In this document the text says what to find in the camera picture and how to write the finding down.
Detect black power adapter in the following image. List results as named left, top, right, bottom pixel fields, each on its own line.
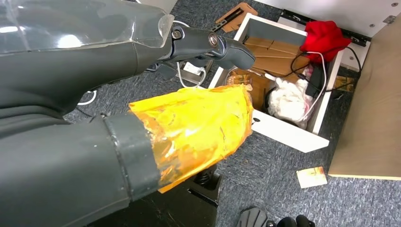
left=305, top=66, right=325, bottom=98

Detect white cabinet panel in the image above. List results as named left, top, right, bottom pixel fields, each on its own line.
left=253, top=0, right=401, bottom=38

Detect white crumpled plastic bag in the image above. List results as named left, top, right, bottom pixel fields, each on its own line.
left=268, top=77, right=315, bottom=130

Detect cream orange card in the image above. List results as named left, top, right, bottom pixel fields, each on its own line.
left=296, top=166, right=328, bottom=189

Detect looped white cable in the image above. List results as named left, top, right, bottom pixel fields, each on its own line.
left=176, top=61, right=208, bottom=89

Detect brown printed box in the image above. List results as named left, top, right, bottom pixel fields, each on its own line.
left=227, top=69, right=271, bottom=112

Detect metal box white label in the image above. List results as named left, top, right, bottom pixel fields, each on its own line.
left=175, top=59, right=214, bottom=86

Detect brown printed card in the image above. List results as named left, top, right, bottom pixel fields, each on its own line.
left=333, top=75, right=356, bottom=93

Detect flat cardboard sheets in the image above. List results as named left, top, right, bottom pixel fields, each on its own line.
left=243, top=36, right=311, bottom=78

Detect laser cut wooden piece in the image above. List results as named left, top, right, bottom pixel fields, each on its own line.
left=215, top=2, right=259, bottom=34

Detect thin black cable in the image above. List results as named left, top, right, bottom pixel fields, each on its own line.
left=289, top=46, right=363, bottom=94

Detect red cloth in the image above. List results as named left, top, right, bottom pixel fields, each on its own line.
left=300, top=20, right=352, bottom=64

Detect white charger cable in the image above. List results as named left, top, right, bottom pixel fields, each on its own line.
left=302, top=51, right=327, bottom=121

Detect wooden desk side panel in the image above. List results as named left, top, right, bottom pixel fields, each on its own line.
left=328, top=12, right=401, bottom=182

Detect white open drawer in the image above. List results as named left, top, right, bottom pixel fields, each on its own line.
left=208, top=12, right=345, bottom=154

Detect black drawer rail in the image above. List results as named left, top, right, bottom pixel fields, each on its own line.
left=282, top=9, right=372, bottom=48

